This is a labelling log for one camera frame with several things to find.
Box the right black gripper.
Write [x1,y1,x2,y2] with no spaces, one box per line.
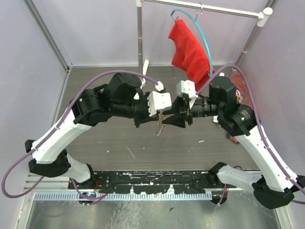
[162,94,223,128]

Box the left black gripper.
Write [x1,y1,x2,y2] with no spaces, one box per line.
[112,92,161,128]

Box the metal numbered keyring organizer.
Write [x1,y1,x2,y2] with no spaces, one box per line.
[156,114,168,136]

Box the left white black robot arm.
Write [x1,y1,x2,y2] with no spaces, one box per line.
[25,70,171,189]

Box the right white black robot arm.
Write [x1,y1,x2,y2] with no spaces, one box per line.
[162,76,305,209]

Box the red shirt on hanger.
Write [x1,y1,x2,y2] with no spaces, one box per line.
[168,19,211,91]

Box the dark red printed shirt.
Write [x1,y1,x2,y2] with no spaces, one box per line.
[226,71,257,144]

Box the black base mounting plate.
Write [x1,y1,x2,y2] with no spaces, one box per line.
[68,169,229,195]

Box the teal clothes hanger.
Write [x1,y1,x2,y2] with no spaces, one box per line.
[170,8,214,77]

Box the white silver clothes rack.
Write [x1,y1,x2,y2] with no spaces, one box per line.
[135,0,274,124]

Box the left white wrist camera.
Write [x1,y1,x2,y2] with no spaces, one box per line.
[147,81,172,117]

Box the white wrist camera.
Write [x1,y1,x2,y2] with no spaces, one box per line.
[176,80,198,99]
[147,81,172,117]

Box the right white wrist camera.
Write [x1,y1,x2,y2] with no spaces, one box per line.
[176,80,198,99]

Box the slotted cable duct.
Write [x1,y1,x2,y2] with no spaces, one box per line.
[33,191,213,201]

